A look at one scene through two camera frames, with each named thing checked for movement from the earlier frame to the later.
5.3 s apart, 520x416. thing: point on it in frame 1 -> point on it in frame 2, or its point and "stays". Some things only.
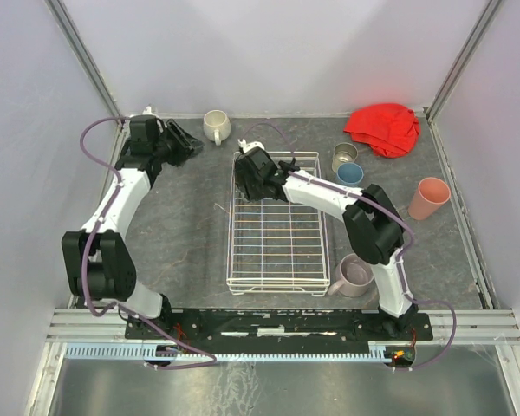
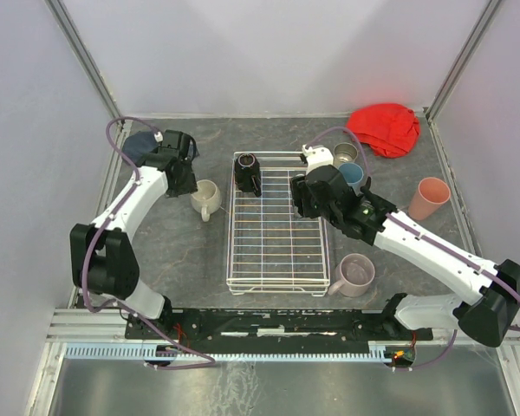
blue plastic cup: (350, 174) stays
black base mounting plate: (282, 328) stays
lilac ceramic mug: (354, 276) stays
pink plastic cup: (430, 194) stays
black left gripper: (177, 137) -> (184, 181)
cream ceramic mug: (217, 126) -> (206, 199)
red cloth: (391, 131) stays
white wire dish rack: (277, 246) stays
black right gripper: (246, 181) -> (311, 198)
